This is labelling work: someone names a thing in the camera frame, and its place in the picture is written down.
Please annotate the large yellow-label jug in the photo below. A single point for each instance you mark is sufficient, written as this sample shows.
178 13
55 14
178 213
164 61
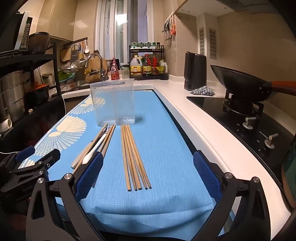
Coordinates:
136 69

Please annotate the microwave oven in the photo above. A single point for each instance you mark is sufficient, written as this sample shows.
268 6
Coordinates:
20 34

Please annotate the black condiment rack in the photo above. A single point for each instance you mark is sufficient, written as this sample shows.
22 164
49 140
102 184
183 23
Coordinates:
163 49

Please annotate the narrow wall vent grille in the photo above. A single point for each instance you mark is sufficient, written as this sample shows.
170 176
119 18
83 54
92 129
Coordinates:
202 41

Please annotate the clear plastic utensil holder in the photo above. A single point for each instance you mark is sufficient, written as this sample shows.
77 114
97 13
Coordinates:
111 102

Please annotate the red-capped sauce bottle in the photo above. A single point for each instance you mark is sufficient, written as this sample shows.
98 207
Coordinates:
146 67

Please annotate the black wok burner grate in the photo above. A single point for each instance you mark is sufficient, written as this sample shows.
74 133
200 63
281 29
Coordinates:
242 108

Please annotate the red sauce bottle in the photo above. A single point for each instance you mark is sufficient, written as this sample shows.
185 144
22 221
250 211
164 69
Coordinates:
155 67

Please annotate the window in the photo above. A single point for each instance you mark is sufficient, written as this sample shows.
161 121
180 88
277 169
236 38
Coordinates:
122 27

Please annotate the large wooden cutting board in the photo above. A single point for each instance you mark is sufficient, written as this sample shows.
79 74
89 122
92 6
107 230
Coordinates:
92 67

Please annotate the orange lidded pot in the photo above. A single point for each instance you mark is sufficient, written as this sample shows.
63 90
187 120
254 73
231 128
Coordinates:
38 92

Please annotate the small wooden cutting board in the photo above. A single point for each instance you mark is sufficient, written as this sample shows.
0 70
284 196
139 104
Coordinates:
65 55

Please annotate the black glass cooktop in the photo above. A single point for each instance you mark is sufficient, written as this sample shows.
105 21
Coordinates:
231 115

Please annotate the black electric kettle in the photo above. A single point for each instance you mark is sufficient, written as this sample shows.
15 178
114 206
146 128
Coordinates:
195 71

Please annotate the black metal shelf rack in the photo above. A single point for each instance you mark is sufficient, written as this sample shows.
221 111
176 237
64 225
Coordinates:
34 62

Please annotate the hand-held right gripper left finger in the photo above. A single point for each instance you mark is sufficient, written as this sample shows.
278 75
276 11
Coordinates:
90 176

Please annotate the silver stove knob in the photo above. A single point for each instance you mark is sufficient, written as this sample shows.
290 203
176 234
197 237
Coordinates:
270 141
248 124

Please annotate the row of spice jars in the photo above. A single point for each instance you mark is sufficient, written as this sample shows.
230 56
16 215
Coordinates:
144 45

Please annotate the green plastic basin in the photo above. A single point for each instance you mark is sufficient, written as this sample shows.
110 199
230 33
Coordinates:
66 76

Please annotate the green container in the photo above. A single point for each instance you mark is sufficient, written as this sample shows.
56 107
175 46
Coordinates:
290 171

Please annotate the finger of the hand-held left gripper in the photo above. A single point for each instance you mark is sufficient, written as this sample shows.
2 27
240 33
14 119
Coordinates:
47 158
25 153

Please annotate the dark mixing bowl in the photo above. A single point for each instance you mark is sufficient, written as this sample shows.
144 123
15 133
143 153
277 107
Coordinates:
39 42

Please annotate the stainless steel stockpot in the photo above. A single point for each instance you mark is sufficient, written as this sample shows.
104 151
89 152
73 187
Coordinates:
10 92

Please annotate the wooden chopstick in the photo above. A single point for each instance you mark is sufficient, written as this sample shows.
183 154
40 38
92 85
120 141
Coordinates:
109 138
130 162
133 162
141 162
137 162

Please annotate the blue patterned mat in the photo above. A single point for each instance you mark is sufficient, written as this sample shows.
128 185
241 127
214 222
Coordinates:
161 162

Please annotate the row of hanging kitchen tools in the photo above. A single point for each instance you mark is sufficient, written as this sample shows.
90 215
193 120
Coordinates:
171 25

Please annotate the hanging white ladle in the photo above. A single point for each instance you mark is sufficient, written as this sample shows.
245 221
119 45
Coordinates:
86 48

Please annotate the white plastic pipe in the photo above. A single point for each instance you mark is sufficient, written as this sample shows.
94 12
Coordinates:
5 124

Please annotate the red dish soap bottle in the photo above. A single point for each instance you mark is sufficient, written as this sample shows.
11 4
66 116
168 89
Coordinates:
114 70

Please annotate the small glass jar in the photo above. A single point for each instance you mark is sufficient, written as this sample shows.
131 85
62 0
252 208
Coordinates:
125 73

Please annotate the hanging metal grater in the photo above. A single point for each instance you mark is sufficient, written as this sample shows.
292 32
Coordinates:
74 53

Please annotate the chrome kitchen faucet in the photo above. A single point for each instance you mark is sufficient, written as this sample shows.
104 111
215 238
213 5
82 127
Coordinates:
94 55

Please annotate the wide wall vent grille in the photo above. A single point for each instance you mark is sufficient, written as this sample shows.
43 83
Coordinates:
212 44

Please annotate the blue grey knitted cloth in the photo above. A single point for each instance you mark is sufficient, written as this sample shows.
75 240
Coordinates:
203 91

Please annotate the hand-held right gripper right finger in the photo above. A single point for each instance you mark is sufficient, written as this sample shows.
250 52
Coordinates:
205 173

